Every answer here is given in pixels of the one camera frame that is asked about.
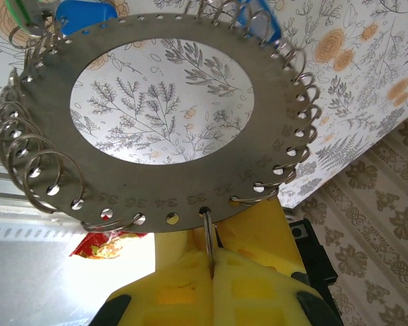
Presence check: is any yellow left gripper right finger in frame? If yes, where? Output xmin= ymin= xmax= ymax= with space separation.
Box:
xmin=212 ymin=251 xmax=343 ymax=326

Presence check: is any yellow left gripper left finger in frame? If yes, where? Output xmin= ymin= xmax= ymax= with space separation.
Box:
xmin=91 ymin=249 xmax=214 ymax=326

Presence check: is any silver split key ring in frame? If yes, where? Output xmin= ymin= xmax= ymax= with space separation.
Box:
xmin=7 ymin=132 xmax=72 ymax=201
xmin=81 ymin=213 xmax=146 ymax=234
xmin=0 ymin=101 xmax=47 ymax=164
xmin=22 ymin=150 xmax=86 ymax=215
xmin=0 ymin=117 xmax=61 ymax=184
xmin=200 ymin=206 xmax=222 ymax=269

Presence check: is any blue plastic key tag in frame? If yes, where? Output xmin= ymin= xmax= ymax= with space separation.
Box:
xmin=55 ymin=1 xmax=118 ymax=37

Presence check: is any green plastic key tag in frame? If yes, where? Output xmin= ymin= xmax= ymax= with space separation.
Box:
xmin=5 ymin=0 xmax=31 ymax=34

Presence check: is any red snack packet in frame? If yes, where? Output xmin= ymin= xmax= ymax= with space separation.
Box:
xmin=69 ymin=230 xmax=150 ymax=261

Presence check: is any grey slotted cable duct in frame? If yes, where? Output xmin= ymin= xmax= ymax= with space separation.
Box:
xmin=0 ymin=222 xmax=86 ymax=240

